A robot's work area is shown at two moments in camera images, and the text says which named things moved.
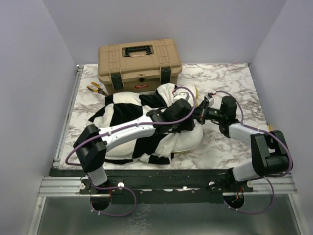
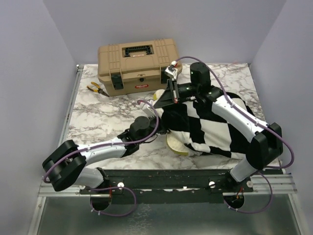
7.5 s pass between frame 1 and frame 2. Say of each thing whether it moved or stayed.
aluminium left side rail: stayed
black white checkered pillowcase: moved
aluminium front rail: stayed
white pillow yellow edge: moved
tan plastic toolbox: stayed
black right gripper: moved
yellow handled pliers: stayed
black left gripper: moved
